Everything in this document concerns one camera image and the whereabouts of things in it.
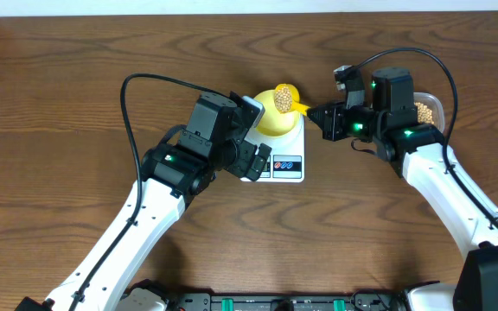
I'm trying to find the yellow plastic measuring scoop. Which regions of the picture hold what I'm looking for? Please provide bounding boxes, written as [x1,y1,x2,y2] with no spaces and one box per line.
[273,84,309,116]

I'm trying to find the soybeans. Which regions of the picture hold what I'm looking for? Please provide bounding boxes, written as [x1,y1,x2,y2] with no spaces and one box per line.
[274,86,293,113]
[414,102,434,124]

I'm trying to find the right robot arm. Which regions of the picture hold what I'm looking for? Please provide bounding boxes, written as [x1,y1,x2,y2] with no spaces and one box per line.
[307,66,498,310]

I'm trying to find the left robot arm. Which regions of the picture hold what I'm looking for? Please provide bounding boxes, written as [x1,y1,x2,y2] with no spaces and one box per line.
[17,92,271,310]

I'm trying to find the white digital kitchen scale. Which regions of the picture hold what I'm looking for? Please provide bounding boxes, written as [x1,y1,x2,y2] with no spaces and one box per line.
[246,116,305,183]

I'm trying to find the pale yellow bowl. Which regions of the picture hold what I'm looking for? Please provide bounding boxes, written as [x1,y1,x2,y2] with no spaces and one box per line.
[254,90,300,136]

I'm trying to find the soybeans in container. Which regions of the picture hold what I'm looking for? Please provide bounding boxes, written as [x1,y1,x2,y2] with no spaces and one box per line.
[414,102,434,124]

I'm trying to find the clear plastic container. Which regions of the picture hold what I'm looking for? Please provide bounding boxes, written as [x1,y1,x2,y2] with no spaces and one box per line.
[413,92,445,132]

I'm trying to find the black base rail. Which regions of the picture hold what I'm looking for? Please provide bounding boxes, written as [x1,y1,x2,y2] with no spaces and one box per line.
[123,279,453,311]

